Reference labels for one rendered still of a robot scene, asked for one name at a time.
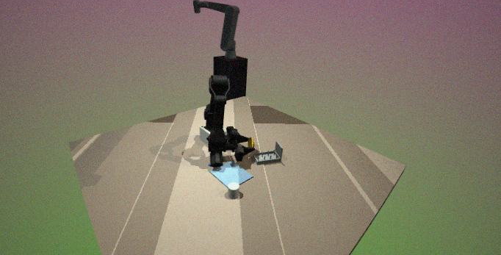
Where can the yellow plate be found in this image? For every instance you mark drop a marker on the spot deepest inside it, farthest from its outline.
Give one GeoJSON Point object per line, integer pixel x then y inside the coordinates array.
{"type": "Point", "coordinates": [250, 142]}

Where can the light blue square mat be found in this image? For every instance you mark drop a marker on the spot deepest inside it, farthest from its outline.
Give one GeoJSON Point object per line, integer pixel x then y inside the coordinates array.
{"type": "Point", "coordinates": [231, 172]}

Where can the white cylinder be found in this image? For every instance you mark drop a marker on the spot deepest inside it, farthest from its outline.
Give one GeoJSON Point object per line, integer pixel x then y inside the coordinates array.
{"type": "Point", "coordinates": [233, 190]}

